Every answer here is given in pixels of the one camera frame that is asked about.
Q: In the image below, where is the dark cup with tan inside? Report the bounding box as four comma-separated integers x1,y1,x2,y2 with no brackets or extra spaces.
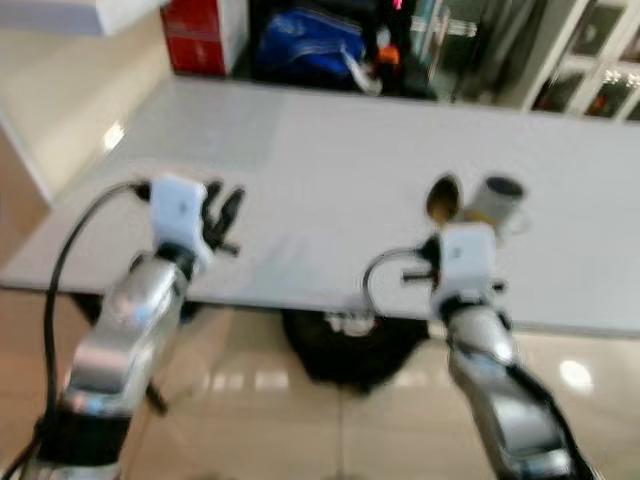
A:
425,173,463,226

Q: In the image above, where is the white mug with yellow label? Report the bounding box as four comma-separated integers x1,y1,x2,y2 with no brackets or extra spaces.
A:
468,175,531,233

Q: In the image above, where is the black bag with white print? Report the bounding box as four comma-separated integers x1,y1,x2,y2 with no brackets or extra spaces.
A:
280,308,429,393

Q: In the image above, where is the red box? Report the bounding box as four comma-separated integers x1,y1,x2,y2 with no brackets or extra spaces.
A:
160,0,249,76

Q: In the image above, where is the blue bag with white trim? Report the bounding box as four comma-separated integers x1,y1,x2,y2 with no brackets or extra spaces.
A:
253,10,376,89

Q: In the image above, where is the orange and black device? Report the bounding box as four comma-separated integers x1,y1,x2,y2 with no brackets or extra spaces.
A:
375,45,403,73

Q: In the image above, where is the grey curtain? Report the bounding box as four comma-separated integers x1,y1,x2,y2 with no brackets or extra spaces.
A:
450,0,541,101

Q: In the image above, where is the black machine with red lights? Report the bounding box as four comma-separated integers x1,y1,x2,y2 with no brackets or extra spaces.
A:
380,0,446,96

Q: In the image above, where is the white counter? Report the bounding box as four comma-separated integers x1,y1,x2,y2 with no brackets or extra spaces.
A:
0,0,191,201

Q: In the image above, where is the white glass-door cabinet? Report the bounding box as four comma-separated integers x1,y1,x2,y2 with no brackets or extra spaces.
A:
525,0,640,123

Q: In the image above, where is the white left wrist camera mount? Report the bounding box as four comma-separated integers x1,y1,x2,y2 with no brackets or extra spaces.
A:
148,174,209,263

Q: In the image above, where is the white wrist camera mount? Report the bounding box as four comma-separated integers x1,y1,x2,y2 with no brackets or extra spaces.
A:
432,222,499,301
148,174,209,263

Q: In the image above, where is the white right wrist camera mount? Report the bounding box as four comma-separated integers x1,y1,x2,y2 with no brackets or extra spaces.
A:
432,222,499,301

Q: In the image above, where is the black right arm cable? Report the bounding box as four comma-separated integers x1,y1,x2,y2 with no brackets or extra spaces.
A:
362,247,425,320

